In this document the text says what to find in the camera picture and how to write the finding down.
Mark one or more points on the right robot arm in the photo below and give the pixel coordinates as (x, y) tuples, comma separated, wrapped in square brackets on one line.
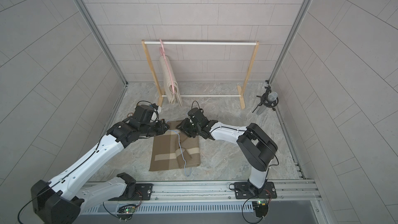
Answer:
[(258, 148)]

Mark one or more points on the right circuit board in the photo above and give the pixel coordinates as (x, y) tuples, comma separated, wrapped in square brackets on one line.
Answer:
[(260, 208)]

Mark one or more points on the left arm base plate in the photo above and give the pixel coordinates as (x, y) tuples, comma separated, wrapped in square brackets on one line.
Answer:
[(140, 191)]

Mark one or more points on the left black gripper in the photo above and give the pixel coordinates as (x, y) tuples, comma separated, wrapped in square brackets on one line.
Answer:
[(160, 127)]

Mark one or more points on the pink plastic hanger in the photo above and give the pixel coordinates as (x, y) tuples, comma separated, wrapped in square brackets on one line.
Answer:
[(169, 80)]

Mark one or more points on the circuit board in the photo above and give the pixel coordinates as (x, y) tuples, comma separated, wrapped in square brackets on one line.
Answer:
[(260, 208), (127, 209)]

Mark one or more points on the beige wool scarf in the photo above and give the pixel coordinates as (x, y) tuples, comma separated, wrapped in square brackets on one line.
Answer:
[(178, 98)]

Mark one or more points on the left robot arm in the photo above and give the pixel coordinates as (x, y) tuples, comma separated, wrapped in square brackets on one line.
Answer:
[(62, 199)]

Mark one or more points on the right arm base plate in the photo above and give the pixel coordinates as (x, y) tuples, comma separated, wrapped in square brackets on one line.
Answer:
[(245, 190)]

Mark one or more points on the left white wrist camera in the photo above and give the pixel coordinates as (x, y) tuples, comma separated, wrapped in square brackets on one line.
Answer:
[(157, 108)]

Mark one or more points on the left circuit board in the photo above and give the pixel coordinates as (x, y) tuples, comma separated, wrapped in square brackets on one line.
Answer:
[(127, 209)]

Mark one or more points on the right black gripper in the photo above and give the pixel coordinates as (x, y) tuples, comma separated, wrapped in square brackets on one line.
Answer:
[(184, 129)]

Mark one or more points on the aluminium mounting rail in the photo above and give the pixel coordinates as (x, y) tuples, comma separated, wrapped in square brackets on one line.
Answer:
[(183, 191)]

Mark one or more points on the brown plaid scarf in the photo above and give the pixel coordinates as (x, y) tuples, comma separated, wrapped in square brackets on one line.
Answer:
[(160, 149)]

